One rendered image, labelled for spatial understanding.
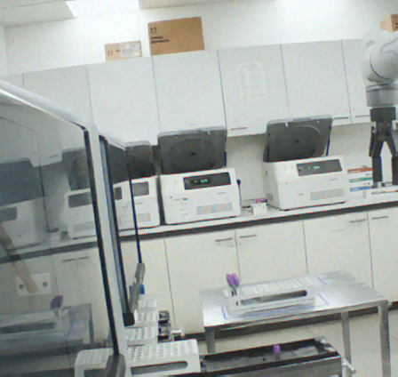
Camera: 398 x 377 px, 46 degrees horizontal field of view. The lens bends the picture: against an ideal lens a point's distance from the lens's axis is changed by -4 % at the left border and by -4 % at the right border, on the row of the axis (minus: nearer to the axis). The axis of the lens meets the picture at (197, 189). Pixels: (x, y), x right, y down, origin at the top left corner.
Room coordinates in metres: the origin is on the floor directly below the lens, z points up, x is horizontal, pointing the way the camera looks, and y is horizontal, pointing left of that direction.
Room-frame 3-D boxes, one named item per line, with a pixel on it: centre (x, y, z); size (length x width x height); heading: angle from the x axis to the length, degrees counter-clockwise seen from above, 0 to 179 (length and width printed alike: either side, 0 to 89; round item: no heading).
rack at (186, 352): (1.16, 0.20, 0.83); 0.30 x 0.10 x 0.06; 93
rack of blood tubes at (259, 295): (1.58, -0.20, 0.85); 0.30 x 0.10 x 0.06; 94
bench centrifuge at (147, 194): (3.75, 0.58, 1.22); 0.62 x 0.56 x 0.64; 2
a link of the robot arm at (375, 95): (1.31, -0.54, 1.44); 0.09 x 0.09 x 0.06
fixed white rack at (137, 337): (1.31, 0.31, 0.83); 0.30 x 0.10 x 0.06; 93
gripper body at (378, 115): (1.31, -0.54, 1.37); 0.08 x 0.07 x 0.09; 2
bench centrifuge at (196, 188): (3.78, 0.00, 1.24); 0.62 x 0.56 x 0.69; 4
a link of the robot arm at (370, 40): (1.29, -0.55, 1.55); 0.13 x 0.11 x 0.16; 177
